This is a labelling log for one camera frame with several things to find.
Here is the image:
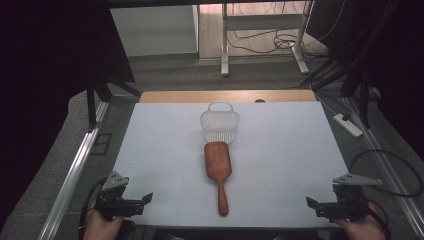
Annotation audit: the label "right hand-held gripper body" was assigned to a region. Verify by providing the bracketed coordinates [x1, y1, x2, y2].
[316, 172, 384, 223]

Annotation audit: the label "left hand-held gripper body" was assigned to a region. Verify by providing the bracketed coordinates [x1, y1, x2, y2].
[95, 170, 145, 222]

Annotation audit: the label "brown wooden hairbrush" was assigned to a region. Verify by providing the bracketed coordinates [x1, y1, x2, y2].
[203, 141, 233, 217]

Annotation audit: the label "white plastic mesh basket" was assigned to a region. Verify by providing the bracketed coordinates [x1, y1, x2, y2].
[199, 101, 241, 146]

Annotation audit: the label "person's left hand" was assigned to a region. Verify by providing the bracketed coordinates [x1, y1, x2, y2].
[81, 208, 125, 240]

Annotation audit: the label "person's right hand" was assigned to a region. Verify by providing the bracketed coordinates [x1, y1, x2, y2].
[330, 203, 388, 240]

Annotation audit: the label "pale blue table mat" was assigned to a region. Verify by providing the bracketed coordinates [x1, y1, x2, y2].
[111, 101, 350, 230]

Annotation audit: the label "dark floor outlet cover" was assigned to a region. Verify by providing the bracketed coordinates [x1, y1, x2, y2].
[89, 133, 114, 156]

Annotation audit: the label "white power strip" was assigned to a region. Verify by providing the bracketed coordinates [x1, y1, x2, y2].
[333, 113, 364, 139]

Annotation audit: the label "black metal stand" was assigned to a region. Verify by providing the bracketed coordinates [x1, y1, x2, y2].
[85, 78, 143, 132]
[341, 66, 373, 129]

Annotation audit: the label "black curtain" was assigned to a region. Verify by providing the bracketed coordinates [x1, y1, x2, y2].
[306, 0, 424, 161]
[0, 0, 136, 231]

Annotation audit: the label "white cabinet panel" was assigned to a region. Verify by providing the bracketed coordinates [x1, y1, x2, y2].
[110, 4, 200, 58]

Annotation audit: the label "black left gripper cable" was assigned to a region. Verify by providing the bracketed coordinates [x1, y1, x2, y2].
[78, 178, 108, 234]

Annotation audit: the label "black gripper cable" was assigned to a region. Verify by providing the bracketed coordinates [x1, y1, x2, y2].
[78, 178, 108, 234]
[364, 198, 392, 239]

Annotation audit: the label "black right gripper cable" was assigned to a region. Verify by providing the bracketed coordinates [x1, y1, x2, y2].
[364, 198, 392, 239]

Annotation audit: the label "aluminium floor rail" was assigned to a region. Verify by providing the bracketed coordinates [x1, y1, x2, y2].
[343, 96, 424, 238]
[37, 101, 111, 240]

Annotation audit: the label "black looped floor cable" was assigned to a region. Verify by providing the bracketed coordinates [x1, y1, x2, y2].
[348, 148, 424, 198]

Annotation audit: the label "tangled black floor cables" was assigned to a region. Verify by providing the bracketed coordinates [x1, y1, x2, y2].
[229, 29, 329, 60]

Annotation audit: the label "white metal desk frame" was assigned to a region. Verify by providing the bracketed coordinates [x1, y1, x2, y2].
[220, 0, 316, 77]

